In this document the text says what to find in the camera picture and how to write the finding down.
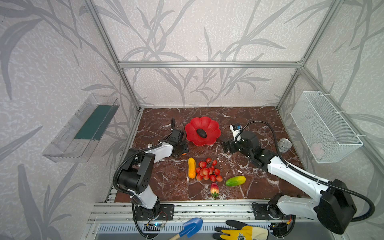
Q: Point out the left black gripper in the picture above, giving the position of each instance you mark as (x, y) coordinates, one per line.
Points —
(177, 137)

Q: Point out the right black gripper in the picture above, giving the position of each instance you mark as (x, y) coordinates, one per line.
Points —
(233, 145)

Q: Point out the dark fake avocado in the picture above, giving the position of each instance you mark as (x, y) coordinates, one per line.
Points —
(202, 133)

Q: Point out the green yellow fake cucumber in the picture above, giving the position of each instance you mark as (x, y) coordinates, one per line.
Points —
(235, 181)

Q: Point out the red fake strawberry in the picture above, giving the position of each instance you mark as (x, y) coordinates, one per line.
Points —
(214, 190)

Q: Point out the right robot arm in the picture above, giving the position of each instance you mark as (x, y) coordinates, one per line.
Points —
(329, 202)

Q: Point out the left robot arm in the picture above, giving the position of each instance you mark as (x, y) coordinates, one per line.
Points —
(133, 175)

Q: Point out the red flower-shaped fruit bowl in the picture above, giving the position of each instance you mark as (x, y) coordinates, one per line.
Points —
(207, 124)

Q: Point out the red lychee bunch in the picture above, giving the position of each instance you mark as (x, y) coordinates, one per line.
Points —
(208, 170)

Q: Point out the silver tin can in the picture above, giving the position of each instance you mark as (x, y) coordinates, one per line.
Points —
(284, 145)

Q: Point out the blue toy shovel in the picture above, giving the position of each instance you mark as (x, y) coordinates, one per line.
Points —
(190, 228)

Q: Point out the small circuit board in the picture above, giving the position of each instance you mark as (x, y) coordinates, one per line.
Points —
(154, 227)

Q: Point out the yellow black work glove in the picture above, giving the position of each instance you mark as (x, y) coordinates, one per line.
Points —
(236, 230)

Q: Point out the pink object in basket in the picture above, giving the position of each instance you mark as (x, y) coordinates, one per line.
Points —
(317, 150)

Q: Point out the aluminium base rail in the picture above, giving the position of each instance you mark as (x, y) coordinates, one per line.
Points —
(210, 211)

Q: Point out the white wire mesh basket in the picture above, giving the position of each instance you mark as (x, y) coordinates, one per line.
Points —
(320, 122)

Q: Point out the clear plastic wall shelf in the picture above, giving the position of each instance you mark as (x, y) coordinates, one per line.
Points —
(79, 138)

